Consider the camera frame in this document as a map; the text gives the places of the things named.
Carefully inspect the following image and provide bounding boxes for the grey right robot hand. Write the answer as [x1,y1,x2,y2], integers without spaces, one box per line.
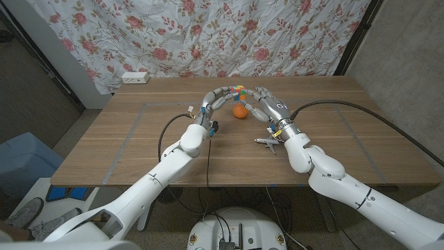
[239,86,302,140]

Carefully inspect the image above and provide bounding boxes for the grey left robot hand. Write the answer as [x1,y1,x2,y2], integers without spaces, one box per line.
[194,86,240,130]

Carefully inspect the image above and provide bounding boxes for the colourful Rubik's cube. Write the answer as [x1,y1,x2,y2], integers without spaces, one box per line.
[230,85,248,102]

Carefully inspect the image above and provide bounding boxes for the white toy airplane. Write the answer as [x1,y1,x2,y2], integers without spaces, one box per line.
[254,137,285,156]

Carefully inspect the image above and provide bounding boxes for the orange fruit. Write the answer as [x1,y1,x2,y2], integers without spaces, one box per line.
[232,103,249,119]

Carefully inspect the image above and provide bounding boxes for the floral backdrop cloth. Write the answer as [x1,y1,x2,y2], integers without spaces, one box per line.
[26,0,372,94]

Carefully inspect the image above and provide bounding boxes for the white power strip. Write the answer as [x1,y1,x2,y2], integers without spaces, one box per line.
[121,71,151,85]

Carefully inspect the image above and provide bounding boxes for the grey tape outline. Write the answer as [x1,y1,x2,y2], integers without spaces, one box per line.
[102,99,388,185]

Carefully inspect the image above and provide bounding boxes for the black round floor object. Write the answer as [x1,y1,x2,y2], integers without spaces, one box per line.
[162,187,184,204]

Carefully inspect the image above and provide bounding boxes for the black backdrop stand pole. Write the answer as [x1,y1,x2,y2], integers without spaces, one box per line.
[333,0,384,76]
[0,10,86,112]

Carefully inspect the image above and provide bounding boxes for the white robot torso base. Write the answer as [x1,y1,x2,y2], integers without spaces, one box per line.
[186,207,288,250]

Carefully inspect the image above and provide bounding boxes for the grey table leg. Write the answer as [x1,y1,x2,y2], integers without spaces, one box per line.
[318,204,337,233]

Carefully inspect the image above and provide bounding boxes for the white table leg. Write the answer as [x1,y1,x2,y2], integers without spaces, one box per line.
[137,204,155,232]

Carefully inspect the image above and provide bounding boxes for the blue black foot pedal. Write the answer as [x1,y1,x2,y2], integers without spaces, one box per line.
[45,185,94,202]

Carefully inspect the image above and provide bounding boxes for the blue bin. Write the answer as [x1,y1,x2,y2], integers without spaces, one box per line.
[0,131,65,202]

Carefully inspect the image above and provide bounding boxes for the white floor platform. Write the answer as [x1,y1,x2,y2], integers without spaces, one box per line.
[6,177,122,242]

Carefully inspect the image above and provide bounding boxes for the grey sneaker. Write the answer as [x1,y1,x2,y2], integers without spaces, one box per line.
[5,197,45,229]
[29,207,83,240]

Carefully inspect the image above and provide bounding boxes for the white robot body edge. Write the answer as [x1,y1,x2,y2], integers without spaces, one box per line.
[0,240,142,250]

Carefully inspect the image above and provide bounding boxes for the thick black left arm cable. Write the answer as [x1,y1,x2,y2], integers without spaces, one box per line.
[157,113,195,164]

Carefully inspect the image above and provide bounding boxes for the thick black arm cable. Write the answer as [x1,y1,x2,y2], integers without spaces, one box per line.
[289,99,444,167]
[157,113,195,164]

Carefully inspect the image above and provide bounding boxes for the thin black camera cable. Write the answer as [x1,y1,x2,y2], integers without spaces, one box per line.
[204,134,213,216]

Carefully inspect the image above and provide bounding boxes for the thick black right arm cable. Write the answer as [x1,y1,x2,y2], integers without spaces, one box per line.
[289,99,444,167]

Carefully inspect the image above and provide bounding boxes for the white floor cable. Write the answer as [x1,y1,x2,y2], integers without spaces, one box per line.
[265,187,308,250]

